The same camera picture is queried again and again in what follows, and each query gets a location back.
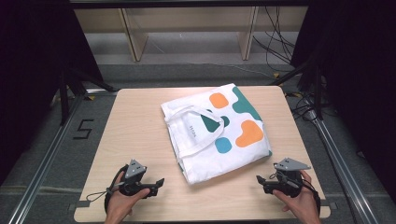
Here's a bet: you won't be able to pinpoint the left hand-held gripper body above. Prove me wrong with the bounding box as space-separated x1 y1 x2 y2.
119 159 159 198

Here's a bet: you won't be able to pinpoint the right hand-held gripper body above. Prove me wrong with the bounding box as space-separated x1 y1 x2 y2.
263 157 312 199

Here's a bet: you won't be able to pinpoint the white tote bag coloured blobs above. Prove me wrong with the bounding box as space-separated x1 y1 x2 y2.
160 82 273 186

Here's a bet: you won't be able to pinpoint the person's right hand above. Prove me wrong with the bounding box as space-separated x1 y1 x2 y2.
273 170 318 219

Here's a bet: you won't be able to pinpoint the person's left hand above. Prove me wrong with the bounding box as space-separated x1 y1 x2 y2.
106 188 151 219

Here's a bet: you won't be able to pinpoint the black metal stand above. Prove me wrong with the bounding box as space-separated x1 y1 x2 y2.
268 46 325 120
58 66 118 126

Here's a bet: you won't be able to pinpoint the dark curtain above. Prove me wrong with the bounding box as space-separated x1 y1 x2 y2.
290 0 396 198
0 0 105 185

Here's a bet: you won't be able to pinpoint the light wooden shelf unit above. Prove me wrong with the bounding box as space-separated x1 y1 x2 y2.
74 6 309 63

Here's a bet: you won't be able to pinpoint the black wrist strap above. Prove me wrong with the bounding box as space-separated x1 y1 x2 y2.
300 177 322 217
104 163 129 214

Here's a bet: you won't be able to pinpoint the thin grey cord loop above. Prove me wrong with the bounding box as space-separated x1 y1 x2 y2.
85 181 125 203

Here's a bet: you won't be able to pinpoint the aluminium floor rail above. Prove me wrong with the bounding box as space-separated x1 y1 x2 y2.
7 89 120 224
306 108 380 224

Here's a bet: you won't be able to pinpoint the tangle of black floor cables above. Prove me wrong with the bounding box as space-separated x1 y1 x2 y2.
285 91 319 123

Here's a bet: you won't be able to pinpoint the thin white floor cable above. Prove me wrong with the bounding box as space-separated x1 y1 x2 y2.
211 62 276 79

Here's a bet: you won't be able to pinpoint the bundle of black hanging cables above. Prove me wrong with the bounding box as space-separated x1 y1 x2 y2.
251 6 297 73

